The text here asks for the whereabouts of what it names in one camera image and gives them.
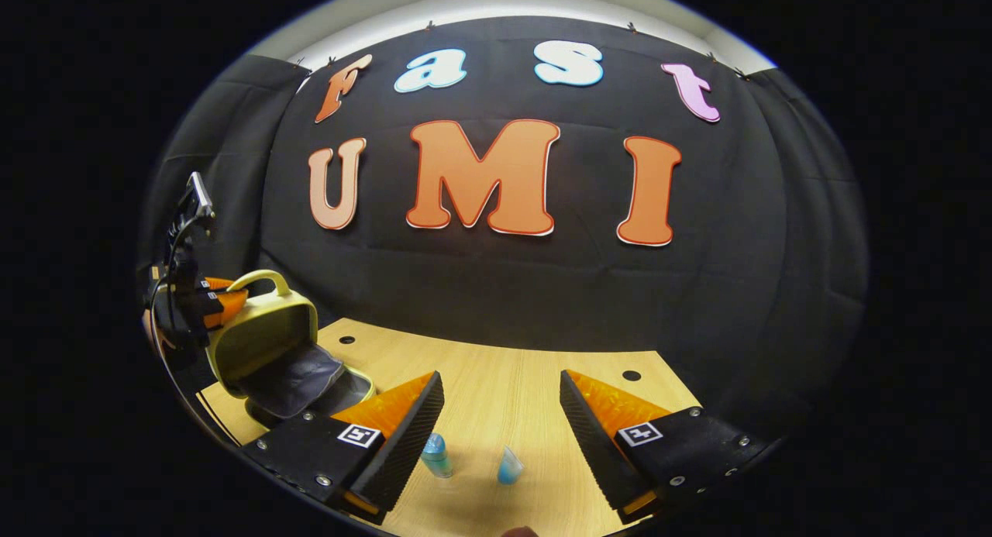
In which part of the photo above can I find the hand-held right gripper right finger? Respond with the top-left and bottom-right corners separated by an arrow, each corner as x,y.
560,369 -> 772,524

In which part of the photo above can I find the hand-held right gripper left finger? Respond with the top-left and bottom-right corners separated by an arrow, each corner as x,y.
242,370 -> 446,526

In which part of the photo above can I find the translucent blue tube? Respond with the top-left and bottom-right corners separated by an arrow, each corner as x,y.
497,446 -> 525,486

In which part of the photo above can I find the black backdrop cloth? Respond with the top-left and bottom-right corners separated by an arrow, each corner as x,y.
138,16 -> 869,437

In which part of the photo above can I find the blue capped green bottle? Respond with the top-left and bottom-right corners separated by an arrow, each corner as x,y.
421,433 -> 455,480

